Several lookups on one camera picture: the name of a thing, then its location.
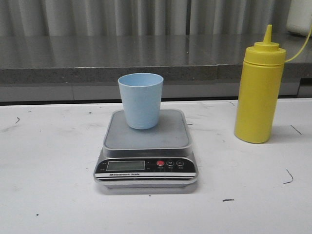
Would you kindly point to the light blue plastic cup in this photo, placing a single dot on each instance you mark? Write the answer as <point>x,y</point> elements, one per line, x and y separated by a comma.
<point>141,97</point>

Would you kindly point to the yellow squeeze bottle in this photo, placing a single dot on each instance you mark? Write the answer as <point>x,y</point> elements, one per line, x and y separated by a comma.
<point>261,77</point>

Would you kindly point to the silver electronic kitchen scale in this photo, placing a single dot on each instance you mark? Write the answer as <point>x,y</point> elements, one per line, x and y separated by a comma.
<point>159,160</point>

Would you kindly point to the grey stone counter ledge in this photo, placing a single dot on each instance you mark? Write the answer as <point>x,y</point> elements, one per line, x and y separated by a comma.
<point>86,68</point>

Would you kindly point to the white container in background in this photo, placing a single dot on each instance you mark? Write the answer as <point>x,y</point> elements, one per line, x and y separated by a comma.
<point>299,18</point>

